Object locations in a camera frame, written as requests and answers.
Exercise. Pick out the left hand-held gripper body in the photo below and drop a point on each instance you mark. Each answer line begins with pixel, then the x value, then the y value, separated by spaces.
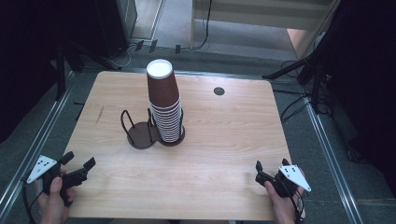
pixel 42 168

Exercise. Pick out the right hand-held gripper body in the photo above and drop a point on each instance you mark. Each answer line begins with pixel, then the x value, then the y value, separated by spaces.
pixel 294 177

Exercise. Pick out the stack of brown cups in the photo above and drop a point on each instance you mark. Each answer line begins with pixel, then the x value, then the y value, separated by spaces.
pixel 168 124

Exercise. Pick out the brown paper cup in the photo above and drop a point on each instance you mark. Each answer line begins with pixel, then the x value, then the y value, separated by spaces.
pixel 162 87

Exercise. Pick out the person's right hand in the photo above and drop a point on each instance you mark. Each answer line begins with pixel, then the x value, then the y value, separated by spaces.
pixel 285 210

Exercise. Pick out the person's left hand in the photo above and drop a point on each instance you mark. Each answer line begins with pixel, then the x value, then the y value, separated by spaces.
pixel 51 207

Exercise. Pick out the black metal stand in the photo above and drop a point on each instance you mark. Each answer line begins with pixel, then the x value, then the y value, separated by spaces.
pixel 60 74
pixel 286 70

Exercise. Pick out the round dark table grommet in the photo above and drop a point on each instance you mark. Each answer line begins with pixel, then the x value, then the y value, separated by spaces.
pixel 219 91

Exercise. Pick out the dark curtain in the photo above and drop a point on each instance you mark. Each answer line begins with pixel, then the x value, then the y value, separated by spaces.
pixel 25 62
pixel 367 77

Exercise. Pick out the small black block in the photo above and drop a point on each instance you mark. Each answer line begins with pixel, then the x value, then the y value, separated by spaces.
pixel 139 45
pixel 177 49
pixel 153 45

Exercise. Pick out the dark cabinet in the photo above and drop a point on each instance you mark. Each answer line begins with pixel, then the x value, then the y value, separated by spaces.
pixel 109 25

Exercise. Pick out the aluminium floor rail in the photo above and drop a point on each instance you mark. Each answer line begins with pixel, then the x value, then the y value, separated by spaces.
pixel 327 155
pixel 37 146

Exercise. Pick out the white desk frame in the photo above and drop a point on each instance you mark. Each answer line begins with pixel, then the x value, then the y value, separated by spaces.
pixel 261 15

